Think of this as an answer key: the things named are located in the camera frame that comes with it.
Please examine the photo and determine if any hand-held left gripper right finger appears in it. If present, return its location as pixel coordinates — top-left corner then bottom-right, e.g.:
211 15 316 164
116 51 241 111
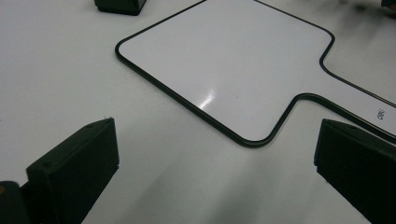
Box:
313 119 396 224

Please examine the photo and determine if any black whiteboard eraser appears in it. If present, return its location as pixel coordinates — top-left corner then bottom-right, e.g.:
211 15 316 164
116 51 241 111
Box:
93 0 148 17

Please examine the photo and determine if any paddle-shaped whiteboard with black rim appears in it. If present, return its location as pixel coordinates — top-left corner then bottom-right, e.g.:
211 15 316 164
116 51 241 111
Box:
114 0 396 149

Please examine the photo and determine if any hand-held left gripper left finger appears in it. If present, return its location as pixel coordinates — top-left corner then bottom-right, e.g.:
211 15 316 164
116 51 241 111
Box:
25 117 120 224

